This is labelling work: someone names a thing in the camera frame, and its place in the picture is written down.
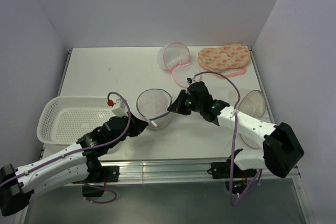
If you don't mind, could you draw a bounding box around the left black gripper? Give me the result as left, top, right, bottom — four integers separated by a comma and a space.
108, 110, 148, 148

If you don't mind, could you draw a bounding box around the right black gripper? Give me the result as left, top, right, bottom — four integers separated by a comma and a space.
169, 89, 203, 115

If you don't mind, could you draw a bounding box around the grey trimmed mesh laundry bag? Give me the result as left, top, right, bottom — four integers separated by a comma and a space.
135, 89, 173, 130

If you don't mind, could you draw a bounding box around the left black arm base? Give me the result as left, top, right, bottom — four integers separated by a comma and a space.
75, 165, 120, 204

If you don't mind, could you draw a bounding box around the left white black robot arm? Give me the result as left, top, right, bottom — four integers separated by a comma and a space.
1, 115, 148, 217

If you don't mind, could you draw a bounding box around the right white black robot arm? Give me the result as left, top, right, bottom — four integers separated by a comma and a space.
167, 81, 304, 178

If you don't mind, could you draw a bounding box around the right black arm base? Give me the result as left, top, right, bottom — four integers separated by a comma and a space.
207, 158, 257, 195

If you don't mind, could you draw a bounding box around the pink trimmed mesh laundry bag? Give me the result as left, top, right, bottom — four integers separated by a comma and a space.
156, 42, 202, 89

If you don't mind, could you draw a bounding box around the peach patterned laundry bag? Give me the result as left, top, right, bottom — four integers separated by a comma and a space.
197, 43, 251, 78

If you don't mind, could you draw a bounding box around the clear mesh laundry bag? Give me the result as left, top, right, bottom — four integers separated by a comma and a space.
225, 89, 270, 149

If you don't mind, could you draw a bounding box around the white plastic basket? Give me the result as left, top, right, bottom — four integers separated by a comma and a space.
37, 96, 114, 145

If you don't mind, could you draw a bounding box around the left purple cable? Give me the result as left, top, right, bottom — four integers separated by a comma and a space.
0, 92, 132, 205

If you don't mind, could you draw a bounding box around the purple cable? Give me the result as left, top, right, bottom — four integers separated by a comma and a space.
194, 71, 263, 207
0, 92, 132, 205

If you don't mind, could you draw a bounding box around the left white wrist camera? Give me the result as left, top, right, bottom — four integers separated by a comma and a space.
107, 99, 128, 117

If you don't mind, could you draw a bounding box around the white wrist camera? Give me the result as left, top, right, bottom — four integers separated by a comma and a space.
186, 76, 199, 86
107, 99, 128, 117

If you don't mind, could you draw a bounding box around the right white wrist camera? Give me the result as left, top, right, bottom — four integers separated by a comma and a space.
186, 76, 199, 86

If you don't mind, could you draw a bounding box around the aluminium mounting rail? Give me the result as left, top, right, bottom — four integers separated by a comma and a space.
60, 158, 301, 187

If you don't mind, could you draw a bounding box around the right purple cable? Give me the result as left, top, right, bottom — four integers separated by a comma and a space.
194, 71, 263, 207

